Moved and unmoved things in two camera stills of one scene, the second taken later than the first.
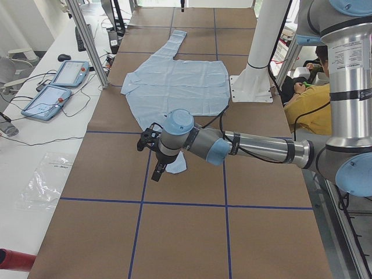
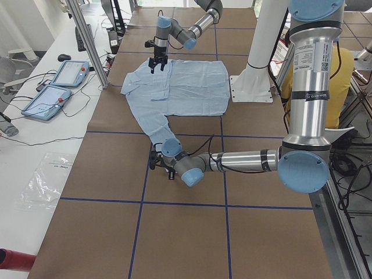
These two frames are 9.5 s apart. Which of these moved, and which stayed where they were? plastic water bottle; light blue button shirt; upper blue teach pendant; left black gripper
Moved: left black gripper
Stayed: light blue button shirt; plastic water bottle; upper blue teach pendant
